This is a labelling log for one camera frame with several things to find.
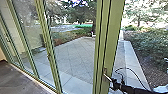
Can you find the green framed glass door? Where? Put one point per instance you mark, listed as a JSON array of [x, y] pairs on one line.
[[111, 36]]

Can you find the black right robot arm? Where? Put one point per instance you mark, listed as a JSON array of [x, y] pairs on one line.
[[136, 90]]

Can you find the green shrub bed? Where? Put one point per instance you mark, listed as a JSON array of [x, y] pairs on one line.
[[150, 45]]

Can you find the green framed glass wall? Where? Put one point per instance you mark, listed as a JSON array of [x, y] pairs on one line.
[[46, 43]]

